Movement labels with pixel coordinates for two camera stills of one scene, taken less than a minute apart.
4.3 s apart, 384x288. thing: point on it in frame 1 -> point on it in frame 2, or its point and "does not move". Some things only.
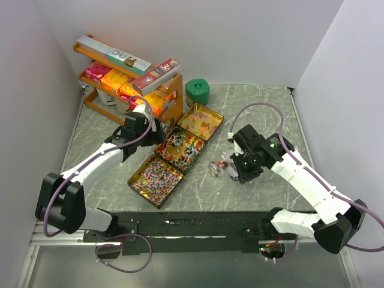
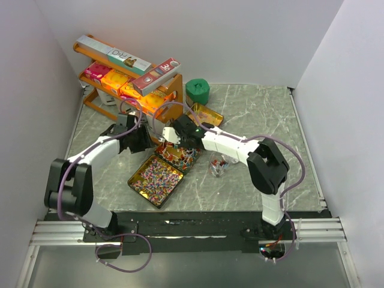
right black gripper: [245, 176] -> [182, 143]
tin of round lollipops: [180, 149] does not move
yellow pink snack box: [127, 90] does not move
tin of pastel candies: [201, 120] does not move
